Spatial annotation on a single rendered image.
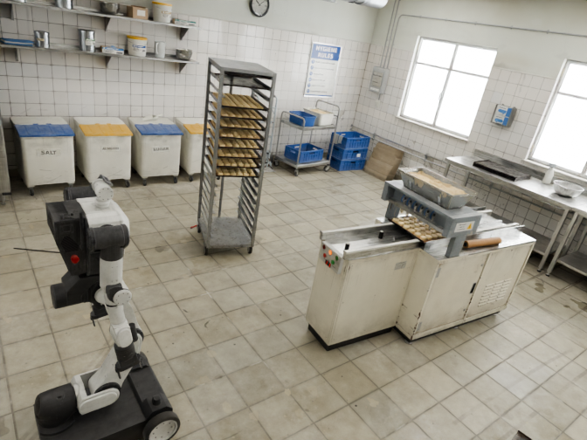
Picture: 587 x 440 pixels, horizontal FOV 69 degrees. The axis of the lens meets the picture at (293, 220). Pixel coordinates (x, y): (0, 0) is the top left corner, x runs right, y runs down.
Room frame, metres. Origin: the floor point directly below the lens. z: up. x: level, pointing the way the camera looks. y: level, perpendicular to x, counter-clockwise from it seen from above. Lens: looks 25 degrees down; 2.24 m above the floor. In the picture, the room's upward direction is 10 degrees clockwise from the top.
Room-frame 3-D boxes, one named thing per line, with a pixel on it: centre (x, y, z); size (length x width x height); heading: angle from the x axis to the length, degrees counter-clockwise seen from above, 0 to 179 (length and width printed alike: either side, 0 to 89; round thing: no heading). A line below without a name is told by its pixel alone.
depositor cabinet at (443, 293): (3.44, -1.42, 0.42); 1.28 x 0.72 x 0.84; 124
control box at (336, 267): (2.68, -0.31, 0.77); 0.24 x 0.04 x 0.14; 34
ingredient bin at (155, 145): (5.47, 2.00, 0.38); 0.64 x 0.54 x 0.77; 39
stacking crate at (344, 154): (7.56, -0.75, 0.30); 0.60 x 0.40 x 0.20; 130
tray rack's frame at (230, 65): (4.00, 0.70, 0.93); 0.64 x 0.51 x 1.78; 24
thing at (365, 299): (2.89, -0.61, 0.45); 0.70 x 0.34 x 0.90; 124
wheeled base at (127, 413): (1.67, 0.88, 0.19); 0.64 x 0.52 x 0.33; 130
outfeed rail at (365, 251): (3.12, -1.20, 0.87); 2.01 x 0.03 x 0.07; 124
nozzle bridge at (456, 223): (3.17, -1.03, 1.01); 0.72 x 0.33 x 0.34; 34
